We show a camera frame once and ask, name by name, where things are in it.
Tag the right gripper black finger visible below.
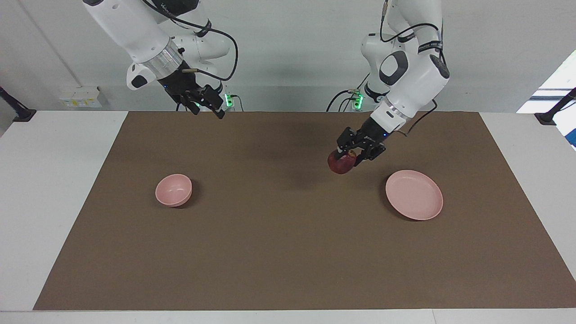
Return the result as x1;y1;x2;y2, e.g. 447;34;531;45
197;85;225;119
180;90;201;115

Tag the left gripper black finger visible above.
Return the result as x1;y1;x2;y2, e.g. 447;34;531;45
337;127;360;153
355;143;386;167

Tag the dark red apple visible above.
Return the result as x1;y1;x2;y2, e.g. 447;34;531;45
328;148;357;175

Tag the pink round plate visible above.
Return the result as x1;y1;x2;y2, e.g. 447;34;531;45
385;170;444;221

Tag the small pink bowl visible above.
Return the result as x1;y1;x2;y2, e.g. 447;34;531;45
155;174;193;207

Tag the large brown table mat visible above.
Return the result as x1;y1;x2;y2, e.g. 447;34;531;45
33;111;576;311

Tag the black clamp stand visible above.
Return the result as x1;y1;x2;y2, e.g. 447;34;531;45
535;88;576;126
0;86;36;122

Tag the bright window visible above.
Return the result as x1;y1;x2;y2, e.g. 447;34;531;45
516;50;576;114

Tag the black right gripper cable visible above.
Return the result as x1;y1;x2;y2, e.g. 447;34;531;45
142;0;239;82

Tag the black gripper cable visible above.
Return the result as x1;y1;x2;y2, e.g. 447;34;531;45
380;0;446;136
142;0;239;82

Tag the black left base cable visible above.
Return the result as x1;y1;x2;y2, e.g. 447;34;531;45
327;74;370;112

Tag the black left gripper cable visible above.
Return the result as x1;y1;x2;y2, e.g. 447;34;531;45
380;0;446;136

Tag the white wall socket box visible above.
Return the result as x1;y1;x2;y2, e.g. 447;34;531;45
59;86;103;108

